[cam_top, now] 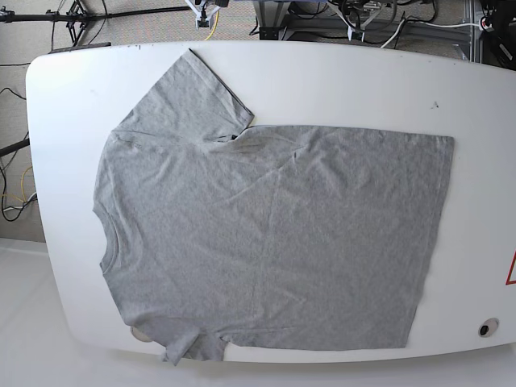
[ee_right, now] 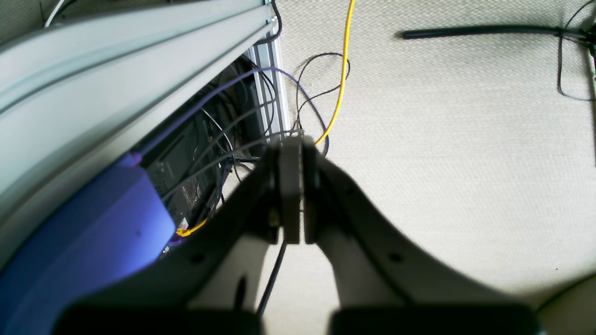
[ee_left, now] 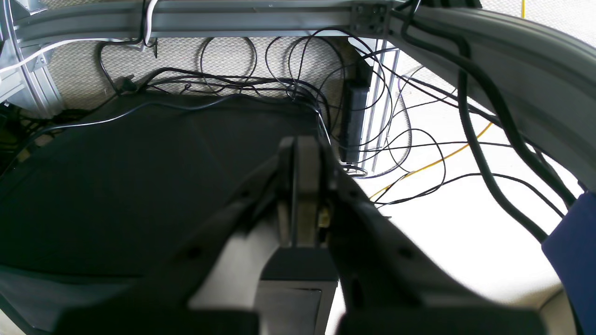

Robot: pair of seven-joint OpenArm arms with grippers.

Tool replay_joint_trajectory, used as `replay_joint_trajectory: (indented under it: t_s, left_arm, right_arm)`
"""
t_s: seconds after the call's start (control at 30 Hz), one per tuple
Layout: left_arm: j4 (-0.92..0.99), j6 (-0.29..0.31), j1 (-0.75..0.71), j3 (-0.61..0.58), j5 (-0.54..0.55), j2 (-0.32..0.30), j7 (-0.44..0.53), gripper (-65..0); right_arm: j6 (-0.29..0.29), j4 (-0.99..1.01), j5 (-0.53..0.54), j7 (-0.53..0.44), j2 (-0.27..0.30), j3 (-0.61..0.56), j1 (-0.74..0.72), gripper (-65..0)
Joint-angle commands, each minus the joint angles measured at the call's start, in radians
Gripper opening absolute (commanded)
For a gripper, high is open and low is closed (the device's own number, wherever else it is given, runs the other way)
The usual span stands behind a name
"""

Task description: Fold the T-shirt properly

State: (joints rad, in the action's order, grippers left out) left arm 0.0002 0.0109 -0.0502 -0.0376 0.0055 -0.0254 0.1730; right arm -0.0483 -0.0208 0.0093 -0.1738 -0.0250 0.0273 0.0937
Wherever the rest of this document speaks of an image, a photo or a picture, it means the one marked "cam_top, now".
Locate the black tripod stand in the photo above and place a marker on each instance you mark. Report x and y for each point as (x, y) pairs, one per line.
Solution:
(76, 19)

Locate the black table cable grommet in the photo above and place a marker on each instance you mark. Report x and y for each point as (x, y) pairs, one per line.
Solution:
(488, 327)

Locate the beige table grommet cap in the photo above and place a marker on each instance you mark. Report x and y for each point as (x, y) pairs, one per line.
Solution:
(140, 336)

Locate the red triangle sticker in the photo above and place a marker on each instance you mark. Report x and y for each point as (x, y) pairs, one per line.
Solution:
(510, 280)

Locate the grey T-shirt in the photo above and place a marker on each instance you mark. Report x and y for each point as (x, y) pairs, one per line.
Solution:
(222, 232)

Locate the grey metal frame base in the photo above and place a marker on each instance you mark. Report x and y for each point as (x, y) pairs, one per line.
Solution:
(377, 23)

